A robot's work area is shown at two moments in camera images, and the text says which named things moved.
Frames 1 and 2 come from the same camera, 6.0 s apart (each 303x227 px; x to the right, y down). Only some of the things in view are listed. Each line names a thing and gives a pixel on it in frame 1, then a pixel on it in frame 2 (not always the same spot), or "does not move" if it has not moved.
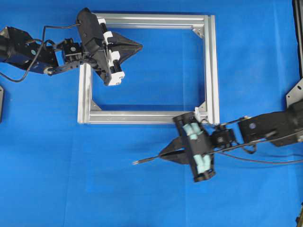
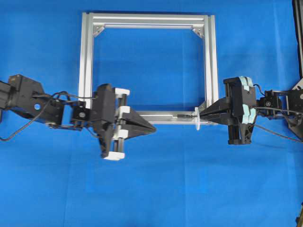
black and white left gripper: x=96 y=39 to x=105 y=119
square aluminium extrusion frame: x=204 y=26 does not move
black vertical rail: x=298 y=10 does not move
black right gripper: x=196 y=145 to x=238 y=110
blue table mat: x=55 y=172 does not move
